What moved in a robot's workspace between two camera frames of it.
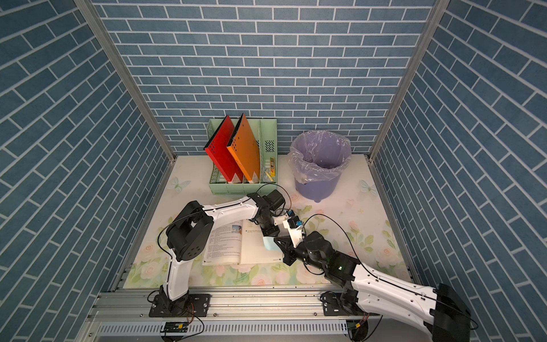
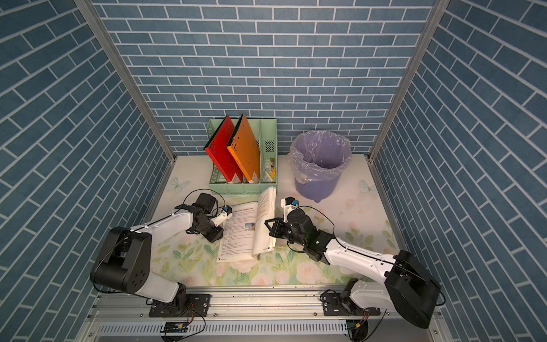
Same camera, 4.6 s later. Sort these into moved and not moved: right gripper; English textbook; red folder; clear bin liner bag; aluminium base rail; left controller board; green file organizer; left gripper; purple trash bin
Moved: right gripper; English textbook; left gripper
Not moved: aluminium base rail; red folder; clear bin liner bag; green file organizer; purple trash bin; left controller board
